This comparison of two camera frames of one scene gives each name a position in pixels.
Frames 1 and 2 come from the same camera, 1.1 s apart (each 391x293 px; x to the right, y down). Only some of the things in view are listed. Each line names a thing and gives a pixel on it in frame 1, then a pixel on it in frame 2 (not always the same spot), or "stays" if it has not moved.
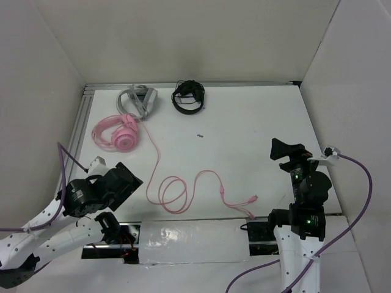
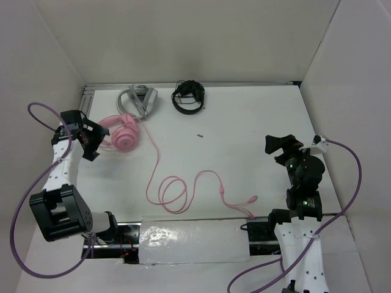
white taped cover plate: x=179 y=242 stays
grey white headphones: x=137 y=101 stays
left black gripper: x=126 y=193 to x=99 y=133
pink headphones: x=124 y=128 stays
